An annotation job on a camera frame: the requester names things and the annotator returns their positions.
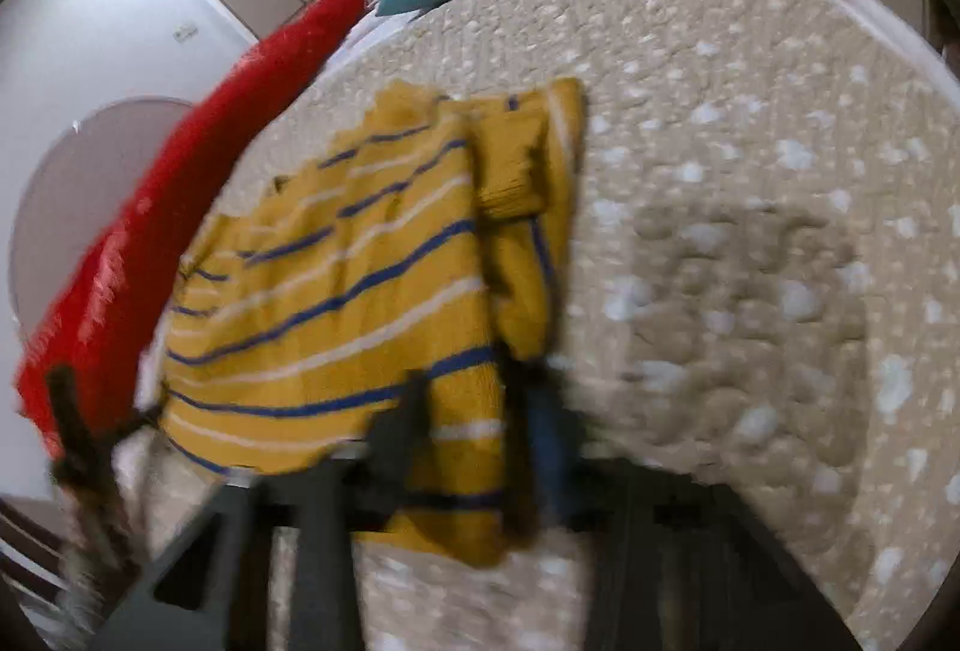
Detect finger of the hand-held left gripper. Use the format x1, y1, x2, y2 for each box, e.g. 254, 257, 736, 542
43, 364, 162, 622

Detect red fuzzy blanket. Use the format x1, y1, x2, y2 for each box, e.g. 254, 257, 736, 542
13, 0, 367, 457

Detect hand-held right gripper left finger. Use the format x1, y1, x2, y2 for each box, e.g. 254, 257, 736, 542
88, 369, 430, 651

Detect yellow striped knit sweater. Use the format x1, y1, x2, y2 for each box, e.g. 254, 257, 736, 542
159, 76, 587, 569

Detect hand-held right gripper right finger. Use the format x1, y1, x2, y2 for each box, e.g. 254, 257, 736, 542
501, 351, 863, 651

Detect beige dotted bed blanket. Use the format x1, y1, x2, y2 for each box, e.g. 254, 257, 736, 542
112, 0, 960, 651

